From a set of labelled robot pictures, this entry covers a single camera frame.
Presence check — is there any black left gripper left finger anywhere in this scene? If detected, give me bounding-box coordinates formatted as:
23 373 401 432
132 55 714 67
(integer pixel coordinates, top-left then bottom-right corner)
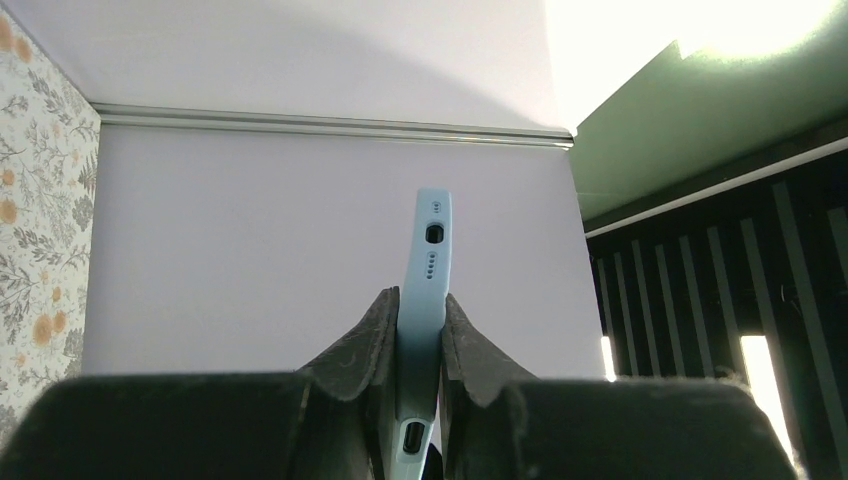
1 287 400 479

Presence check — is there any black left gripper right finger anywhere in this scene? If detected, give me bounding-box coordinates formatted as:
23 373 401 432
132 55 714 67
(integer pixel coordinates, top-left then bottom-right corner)
440 297 799 479

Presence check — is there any phone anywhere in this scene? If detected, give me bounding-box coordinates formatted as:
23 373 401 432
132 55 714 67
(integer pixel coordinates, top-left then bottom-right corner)
389 188 452 479

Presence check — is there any floral table mat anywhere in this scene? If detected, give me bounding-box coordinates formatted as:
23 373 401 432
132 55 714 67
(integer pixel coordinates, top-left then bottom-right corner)
1 13 101 443

